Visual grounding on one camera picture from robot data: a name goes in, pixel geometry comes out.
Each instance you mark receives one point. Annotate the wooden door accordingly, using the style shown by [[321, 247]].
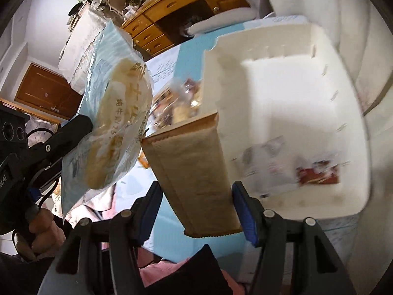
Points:
[[40, 89]]

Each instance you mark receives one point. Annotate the white plastic basket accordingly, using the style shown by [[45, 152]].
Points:
[[276, 98]]

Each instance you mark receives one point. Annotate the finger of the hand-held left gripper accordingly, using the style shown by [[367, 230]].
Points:
[[61, 138]]

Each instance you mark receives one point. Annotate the person's left hand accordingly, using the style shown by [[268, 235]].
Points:
[[46, 230]]

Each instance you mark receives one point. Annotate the white lace cloth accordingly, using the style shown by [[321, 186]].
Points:
[[83, 43]]

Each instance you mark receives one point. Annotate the tan brown snack packet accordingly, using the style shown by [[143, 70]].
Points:
[[193, 175]]

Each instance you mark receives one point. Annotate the wooden desk with drawers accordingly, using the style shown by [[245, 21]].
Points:
[[159, 6]]

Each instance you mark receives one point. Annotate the person's left forearm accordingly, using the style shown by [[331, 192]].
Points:
[[21, 276]]

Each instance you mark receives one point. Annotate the grey office chair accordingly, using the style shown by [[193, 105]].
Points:
[[221, 21]]

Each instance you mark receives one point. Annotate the clear pastry packet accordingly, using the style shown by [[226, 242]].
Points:
[[184, 110]]

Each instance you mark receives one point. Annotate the light blue bread packet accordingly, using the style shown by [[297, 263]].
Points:
[[116, 113]]

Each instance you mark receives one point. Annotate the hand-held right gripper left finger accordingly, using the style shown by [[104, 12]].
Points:
[[149, 212]]

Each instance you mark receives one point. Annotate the white charger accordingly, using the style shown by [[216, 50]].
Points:
[[129, 10]]

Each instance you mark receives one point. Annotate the pink floral quilt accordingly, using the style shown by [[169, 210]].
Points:
[[92, 202]]

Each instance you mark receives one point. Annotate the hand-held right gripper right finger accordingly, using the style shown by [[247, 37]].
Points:
[[244, 219]]

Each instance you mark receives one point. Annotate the black jacket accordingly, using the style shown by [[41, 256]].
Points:
[[190, 273]]

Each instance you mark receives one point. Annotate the red snack packet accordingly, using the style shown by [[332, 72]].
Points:
[[319, 173]]

